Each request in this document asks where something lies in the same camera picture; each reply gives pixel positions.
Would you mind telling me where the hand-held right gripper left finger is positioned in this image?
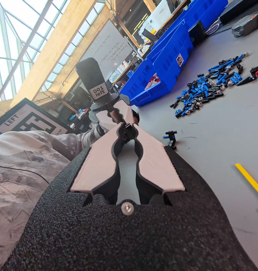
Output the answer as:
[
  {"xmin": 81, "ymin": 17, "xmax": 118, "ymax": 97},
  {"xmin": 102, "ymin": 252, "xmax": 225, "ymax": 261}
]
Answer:
[{"xmin": 70, "ymin": 122, "xmax": 123, "ymax": 199}]

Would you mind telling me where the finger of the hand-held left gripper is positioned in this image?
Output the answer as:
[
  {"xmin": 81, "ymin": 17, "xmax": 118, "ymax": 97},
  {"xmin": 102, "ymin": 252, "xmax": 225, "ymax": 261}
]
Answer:
[
  {"xmin": 109, "ymin": 100, "xmax": 135, "ymax": 126},
  {"xmin": 95, "ymin": 110, "xmax": 121, "ymax": 131}
]

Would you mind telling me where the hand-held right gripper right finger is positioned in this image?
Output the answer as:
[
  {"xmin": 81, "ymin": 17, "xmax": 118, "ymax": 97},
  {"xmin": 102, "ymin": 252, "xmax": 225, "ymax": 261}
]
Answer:
[{"xmin": 132, "ymin": 124, "xmax": 186, "ymax": 199}]

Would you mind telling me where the yellow axle rod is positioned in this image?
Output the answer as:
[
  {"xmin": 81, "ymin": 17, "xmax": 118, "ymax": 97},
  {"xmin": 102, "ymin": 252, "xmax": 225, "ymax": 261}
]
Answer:
[{"xmin": 235, "ymin": 163, "xmax": 258, "ymax": 200}]

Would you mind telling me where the grey desk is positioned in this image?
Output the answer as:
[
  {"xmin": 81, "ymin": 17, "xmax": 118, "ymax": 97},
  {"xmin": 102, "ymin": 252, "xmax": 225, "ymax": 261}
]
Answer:
[{"xmin": 116, "ymin": 21, "xmax": 258, "ymax": 271}]

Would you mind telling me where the whiteboard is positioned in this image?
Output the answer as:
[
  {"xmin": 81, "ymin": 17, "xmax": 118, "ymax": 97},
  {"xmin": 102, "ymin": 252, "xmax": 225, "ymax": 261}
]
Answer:
[{"xmin": 78, "ymin": 19, "xmax": 134, "ymax": 85}]

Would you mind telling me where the black beam with blue pins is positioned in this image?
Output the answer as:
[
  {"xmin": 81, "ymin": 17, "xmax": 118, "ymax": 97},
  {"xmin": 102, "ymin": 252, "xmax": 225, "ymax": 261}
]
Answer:
[{"xmin": 163, "ymin": 131, "xmax": 177, "ymax": 150}]

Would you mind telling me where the pile of beige red pieces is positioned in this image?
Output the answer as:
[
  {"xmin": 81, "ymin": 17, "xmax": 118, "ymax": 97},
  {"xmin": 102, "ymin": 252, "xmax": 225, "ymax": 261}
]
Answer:
[{"xmin": 144, "ymin": 73, "xmax": 161, "ymax": 90}]

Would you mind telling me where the blue plastic bin with tag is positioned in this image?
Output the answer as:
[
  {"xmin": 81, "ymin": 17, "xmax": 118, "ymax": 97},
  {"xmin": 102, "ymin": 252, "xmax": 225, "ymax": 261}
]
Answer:
[{"xmin": 120, "ymin": 20, "xmax": 194, "ymax": 107}]

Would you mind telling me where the pile of blue black pins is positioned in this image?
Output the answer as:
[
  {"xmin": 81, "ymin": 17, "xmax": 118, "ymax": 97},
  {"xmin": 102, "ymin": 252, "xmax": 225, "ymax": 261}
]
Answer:
[{"xmin": 170, "ymin": 52, "xmax": 249, "ymax": 118}]

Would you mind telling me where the black white marker board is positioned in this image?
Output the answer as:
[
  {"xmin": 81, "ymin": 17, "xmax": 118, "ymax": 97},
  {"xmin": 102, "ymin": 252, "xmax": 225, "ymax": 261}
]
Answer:
[{"xmin": 0, "ymin": 98, "xmax": 73, "ymax": 137}]

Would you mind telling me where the white machine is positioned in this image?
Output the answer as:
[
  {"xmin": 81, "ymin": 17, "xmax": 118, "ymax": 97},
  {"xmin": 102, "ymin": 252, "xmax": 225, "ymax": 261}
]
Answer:
[{"xmin": 149, "ymin": 0, "xmax": 184, "ymax": 32}]

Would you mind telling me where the black rectangular box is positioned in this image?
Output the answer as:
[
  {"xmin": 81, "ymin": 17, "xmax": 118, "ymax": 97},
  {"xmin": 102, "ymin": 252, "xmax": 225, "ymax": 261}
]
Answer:
[{"xmin": 188, "ymin": 20, "xmax": 206, "ymax": 46}]

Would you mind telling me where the black angled beam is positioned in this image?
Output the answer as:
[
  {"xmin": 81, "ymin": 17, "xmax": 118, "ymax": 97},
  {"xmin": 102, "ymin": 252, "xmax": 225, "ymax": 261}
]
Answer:
[{"xmin": 236, "ymin": 75, "xmax": 257, "ymax": 86}]

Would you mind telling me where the grey toy battery box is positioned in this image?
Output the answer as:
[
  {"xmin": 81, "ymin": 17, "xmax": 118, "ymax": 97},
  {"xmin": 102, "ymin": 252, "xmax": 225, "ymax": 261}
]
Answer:
[{"xmin": 231, "ymin": 13, "xmax": 258, "ymax": 38}]

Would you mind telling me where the black flat case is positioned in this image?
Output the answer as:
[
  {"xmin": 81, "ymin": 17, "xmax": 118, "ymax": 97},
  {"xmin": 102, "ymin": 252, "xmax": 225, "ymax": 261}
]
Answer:
[{"xmin": 219, "ymin": 0, "xmax": 258, "ymax": 25}]

